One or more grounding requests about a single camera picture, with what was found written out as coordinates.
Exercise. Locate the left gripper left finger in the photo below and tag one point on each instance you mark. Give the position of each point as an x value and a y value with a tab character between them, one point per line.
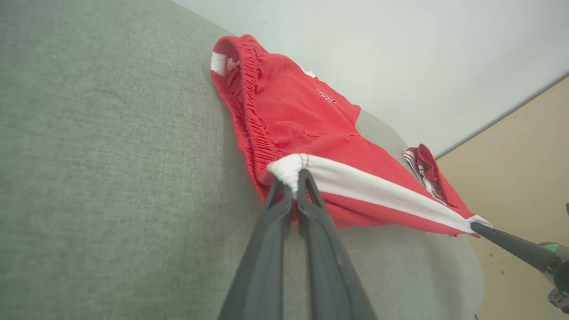
262	266

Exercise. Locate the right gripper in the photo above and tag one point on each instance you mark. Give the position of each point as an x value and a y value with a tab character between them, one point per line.
562	271

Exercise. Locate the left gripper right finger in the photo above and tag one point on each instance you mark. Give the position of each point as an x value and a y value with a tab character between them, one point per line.
329	275

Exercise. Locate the red Bulls basketball jersey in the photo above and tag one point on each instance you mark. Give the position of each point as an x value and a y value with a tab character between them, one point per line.
426	166

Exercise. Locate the red shorts with white stripe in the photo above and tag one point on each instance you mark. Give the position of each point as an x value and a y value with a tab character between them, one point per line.
302	115

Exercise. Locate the grey fabric sofa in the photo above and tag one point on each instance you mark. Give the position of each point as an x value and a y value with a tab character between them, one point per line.
111	155

